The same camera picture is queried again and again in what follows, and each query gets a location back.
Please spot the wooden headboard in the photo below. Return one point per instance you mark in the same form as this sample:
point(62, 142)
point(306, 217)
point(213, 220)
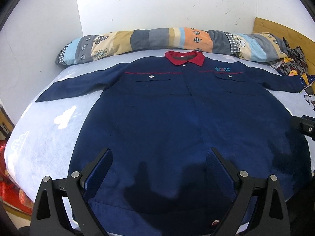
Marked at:
point(275, 27)

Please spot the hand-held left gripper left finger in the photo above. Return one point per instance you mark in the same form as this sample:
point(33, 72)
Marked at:
point(98, 168)

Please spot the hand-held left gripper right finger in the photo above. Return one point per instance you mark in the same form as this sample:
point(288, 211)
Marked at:
point(217, 169)

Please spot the dark floral cloth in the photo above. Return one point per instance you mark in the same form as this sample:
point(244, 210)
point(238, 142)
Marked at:
point(295, 56)

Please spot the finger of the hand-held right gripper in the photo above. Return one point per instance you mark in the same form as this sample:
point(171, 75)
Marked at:
point(304, 125)

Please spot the navy work jacket red collar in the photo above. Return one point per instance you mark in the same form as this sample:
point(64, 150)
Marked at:
point(160, 118)

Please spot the red plastic object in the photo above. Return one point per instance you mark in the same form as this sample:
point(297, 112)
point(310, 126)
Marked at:
point(9, 186)

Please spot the navy yellow star-print cloth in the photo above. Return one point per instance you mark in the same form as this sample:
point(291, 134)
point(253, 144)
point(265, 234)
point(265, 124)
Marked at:
point(306, 80)

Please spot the rolled patchwork quilt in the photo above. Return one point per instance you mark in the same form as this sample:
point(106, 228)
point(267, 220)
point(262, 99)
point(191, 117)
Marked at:
point(157, 38)

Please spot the light blue cloud-print bed sheet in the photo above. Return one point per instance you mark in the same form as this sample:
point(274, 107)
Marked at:
point(49, 137)

